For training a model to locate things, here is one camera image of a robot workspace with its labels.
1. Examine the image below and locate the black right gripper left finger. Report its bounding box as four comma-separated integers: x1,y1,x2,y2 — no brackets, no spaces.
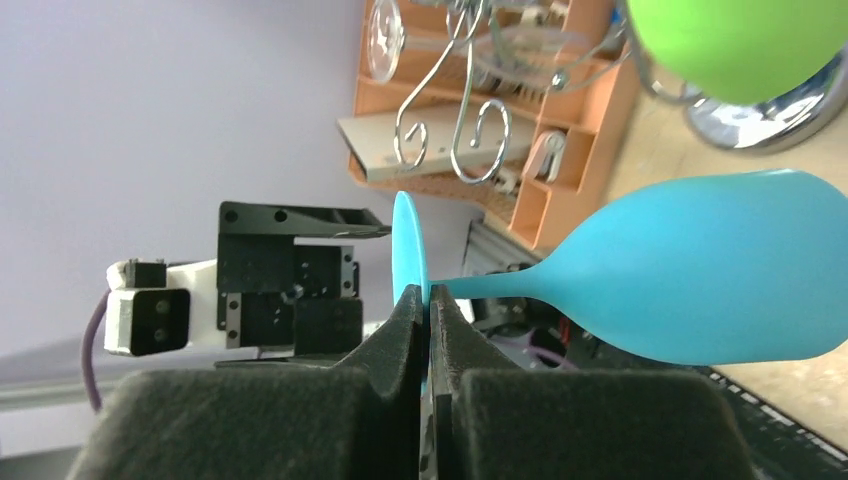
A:
70,286,423,479

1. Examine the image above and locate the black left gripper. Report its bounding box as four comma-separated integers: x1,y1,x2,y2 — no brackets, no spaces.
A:
217,201,392,355

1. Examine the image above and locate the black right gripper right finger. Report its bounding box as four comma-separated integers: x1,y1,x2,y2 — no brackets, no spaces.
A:
430,286,754,479

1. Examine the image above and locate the clear wine glass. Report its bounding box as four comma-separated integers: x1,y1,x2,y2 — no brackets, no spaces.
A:
366,0,405,84

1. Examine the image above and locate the blue plastic wine glass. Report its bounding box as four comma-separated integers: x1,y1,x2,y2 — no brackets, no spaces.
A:
391,169,848,367

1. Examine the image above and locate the green plastic wine glass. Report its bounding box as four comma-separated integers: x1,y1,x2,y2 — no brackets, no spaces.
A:
627,0,847,104

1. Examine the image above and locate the chrome wine glass rack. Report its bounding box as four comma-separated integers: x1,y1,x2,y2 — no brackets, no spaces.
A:
390,0,848,187

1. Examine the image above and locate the orange plastic desk organizer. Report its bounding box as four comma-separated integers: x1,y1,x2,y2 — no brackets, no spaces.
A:
338,1,639,250

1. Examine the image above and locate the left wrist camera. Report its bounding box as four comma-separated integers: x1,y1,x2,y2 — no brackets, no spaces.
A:
104,259,226,357

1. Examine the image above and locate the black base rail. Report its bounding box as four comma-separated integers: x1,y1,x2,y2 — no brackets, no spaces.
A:
463,218,848,480

